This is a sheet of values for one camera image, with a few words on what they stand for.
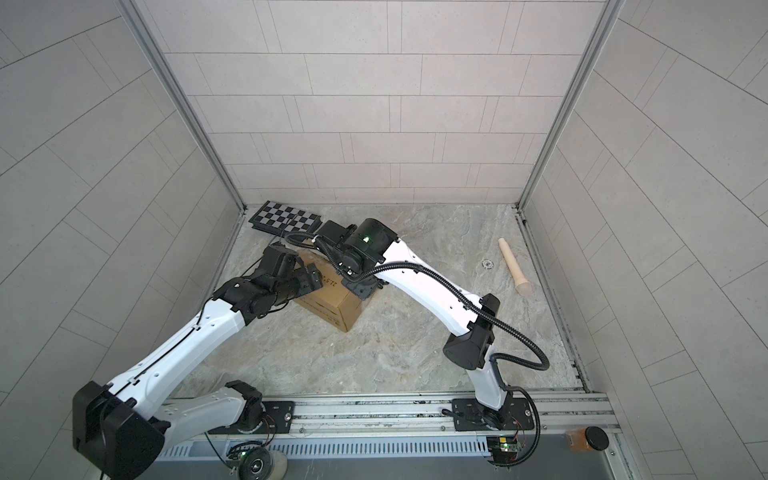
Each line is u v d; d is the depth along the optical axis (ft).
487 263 3.26
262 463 1.88
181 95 2.79
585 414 2.39
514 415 2.28
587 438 2.01
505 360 1.60
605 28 2.38
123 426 1.18
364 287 1.98
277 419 2.31
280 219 3.55
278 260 1.90
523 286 2.99
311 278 2.32
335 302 2.43
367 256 1.46
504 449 2.23
